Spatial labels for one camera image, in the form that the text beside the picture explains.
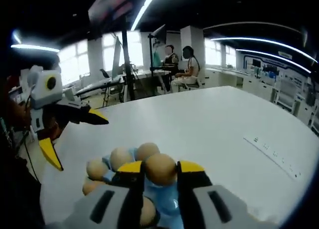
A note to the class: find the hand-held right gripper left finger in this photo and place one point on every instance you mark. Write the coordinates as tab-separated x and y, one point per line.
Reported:
99	206

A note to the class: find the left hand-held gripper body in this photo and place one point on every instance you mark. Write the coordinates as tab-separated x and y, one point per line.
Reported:
45	89

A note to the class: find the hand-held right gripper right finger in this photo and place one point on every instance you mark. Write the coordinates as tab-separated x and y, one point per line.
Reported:
214	209

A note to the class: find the blue egg tray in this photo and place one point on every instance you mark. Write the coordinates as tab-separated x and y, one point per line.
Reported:
164	199

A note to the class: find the person's left hand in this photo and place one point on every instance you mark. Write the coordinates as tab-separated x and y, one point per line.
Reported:
17	109

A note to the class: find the black side table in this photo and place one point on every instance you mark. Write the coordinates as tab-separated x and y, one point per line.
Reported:
99	84

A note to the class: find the straight ceiling light strip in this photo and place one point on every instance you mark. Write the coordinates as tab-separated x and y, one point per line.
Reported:
35	47

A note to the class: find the person's dark clothed torso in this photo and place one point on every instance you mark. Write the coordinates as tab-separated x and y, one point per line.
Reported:
17	189

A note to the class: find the black screen stand pole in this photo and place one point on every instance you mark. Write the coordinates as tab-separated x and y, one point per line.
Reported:
127	64

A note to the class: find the white table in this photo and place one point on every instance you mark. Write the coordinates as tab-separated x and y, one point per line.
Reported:
199	119

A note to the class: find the hanging display screen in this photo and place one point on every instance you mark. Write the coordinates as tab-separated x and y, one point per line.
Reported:
112	7

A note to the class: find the curved ceiling light strip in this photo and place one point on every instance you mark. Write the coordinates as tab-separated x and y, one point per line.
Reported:
274	56
261	40
144	9

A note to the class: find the white cabinet counter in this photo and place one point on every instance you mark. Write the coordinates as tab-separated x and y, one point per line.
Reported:
236	81

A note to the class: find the white office chair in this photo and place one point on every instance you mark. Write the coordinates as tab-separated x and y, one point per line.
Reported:
286	94

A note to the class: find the small black monitor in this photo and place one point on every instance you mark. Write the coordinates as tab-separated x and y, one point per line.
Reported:
256	62

